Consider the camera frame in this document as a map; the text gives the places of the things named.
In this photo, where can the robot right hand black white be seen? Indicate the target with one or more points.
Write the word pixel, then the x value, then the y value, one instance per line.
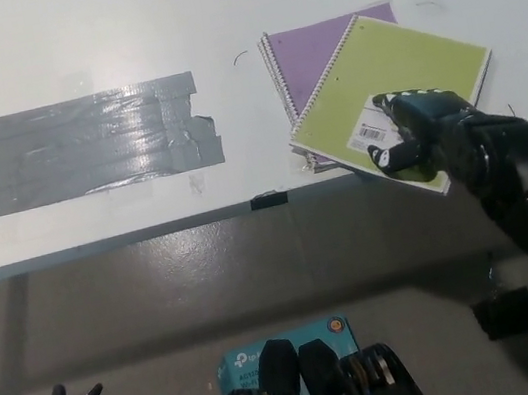
pixel 422 115

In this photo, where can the green spiral notebook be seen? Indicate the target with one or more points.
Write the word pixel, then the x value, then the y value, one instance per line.
pixel 372 57

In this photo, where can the black robot body blocks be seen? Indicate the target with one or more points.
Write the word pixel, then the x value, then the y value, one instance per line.
pixel 322 390

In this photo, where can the purple spiral notebook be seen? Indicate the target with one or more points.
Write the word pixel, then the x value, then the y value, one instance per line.
pixel 306 58

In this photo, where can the teal router box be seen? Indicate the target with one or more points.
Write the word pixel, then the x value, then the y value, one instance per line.
pixel 245 360

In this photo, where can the grey duct tape patch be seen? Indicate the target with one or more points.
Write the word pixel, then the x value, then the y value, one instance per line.
pixel 83 146

